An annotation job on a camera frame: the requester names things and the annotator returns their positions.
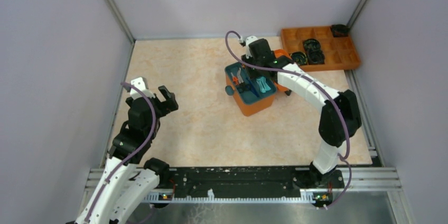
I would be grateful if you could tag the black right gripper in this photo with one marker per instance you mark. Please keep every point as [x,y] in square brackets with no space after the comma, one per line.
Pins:
[250,67]

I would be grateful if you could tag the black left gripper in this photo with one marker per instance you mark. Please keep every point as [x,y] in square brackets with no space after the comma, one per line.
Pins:
[154,104]

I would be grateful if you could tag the teal clip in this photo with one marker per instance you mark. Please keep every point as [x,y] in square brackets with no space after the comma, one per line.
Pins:
[261,84]
[268,88]

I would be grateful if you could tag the blue tweezers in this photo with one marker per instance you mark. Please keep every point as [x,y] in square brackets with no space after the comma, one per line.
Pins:
[251,87]

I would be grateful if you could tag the orange small scissors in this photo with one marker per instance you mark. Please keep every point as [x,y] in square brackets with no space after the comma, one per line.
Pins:
[236,79]

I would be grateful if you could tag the teal divided tray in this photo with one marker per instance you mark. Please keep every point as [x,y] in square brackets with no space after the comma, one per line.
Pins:
[247,97]

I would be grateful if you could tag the black handled scissors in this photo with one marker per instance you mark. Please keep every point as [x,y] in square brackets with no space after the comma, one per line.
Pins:
[244,84]

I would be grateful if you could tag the orange medicine box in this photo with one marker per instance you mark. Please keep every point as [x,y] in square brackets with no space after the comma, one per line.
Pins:
[249,110]

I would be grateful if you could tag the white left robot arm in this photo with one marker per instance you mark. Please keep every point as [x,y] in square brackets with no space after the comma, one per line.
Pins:
[119,190]

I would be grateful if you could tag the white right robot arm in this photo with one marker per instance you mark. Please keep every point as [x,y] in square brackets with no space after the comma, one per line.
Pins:
[339,112]

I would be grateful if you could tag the black tape roll left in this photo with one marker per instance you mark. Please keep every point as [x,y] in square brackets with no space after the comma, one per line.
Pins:
[299,58]

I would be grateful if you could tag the black tape roll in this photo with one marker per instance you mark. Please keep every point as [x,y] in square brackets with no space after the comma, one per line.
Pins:
[299,58]
[311,45]
[315,57]

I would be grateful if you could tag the black tape roll upper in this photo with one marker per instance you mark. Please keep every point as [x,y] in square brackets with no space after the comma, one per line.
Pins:
[311,45]

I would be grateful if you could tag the black tape roll right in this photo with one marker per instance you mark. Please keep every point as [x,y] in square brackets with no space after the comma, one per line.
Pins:
[315,57]

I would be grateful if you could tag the orange compartment tray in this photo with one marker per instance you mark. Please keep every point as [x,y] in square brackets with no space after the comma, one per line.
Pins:
[339,52]

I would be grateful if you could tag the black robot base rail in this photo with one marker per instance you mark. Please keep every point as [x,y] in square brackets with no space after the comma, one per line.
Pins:
[247,184]

